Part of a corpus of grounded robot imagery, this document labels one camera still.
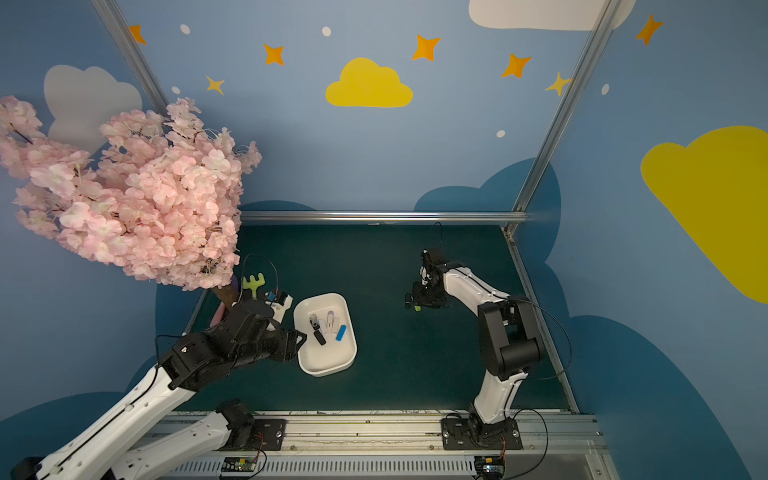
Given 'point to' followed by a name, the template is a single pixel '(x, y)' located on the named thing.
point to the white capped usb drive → (322, 325)
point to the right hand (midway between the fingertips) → (421, 298)
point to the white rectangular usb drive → (336, 324)
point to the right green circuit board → (489, 466)
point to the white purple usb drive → (330, 318)
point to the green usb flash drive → (417, 308)
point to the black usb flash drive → (317, 334)
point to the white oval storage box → (331, 342)
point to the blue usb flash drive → (341, 333)
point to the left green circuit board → (239, 464)
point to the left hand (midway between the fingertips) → (298, 330)
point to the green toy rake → (253, 283)
